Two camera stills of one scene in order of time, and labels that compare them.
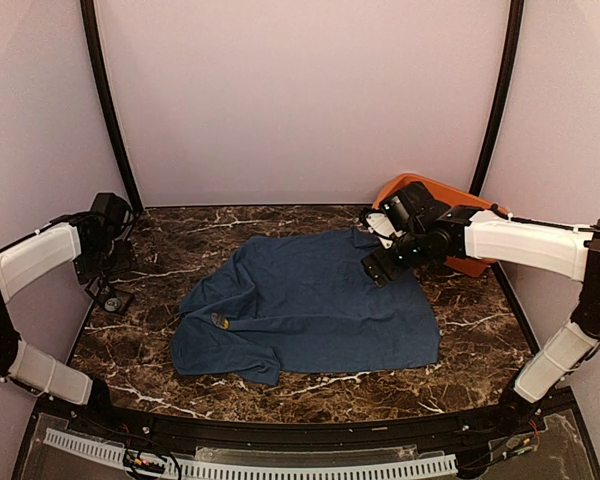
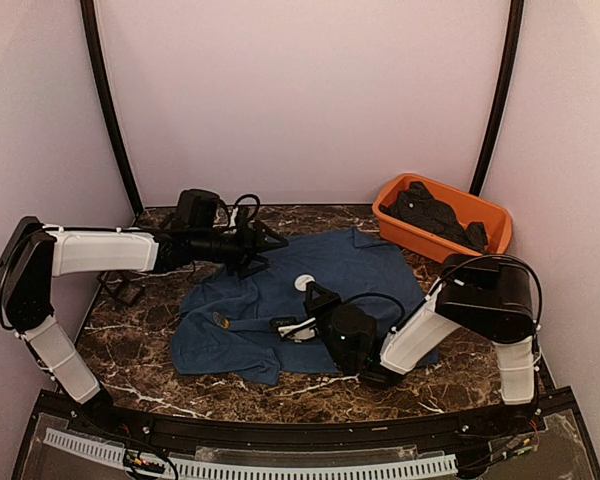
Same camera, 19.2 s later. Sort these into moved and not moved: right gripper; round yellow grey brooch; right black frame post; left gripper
Moved: right gripper; left gripper
Not moved: right black frame post; round yellow grey brooch
